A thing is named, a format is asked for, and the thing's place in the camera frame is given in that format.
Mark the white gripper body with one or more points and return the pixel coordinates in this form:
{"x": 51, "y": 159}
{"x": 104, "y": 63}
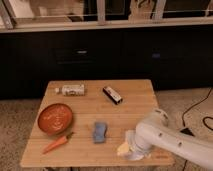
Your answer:
{"x": 138, "y": 147}

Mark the cream ceramic cup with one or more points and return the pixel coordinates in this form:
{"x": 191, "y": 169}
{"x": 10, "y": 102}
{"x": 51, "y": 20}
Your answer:
{"x": 123, "y": 149}

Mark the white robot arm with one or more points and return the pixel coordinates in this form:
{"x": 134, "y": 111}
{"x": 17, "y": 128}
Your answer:
{"x": 153, "y": 130}

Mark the orange ceramic bowl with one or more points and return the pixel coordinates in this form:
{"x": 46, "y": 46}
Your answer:
{"x": 55, "y": 118}

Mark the blue sponge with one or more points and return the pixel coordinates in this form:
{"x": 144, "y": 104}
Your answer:
{"x": 100, "y": 129}

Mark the wooden table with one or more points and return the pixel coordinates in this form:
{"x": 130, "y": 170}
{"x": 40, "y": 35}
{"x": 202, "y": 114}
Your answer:
{"x": 138, "y": 99}

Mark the black white rectangular box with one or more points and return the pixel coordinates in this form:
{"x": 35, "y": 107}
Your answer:
{"x": 112, "y": 94}

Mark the orange carrot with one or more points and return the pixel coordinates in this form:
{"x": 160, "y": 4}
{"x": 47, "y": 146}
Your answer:
{"x": 60, "y": 141}

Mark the white plastic bottle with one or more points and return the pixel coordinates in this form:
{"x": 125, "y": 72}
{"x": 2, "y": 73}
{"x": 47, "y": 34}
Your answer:
{"x": 71, "y": 90}

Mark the dark cabinet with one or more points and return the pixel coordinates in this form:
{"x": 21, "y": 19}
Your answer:
{"x": 171, "y": 57}

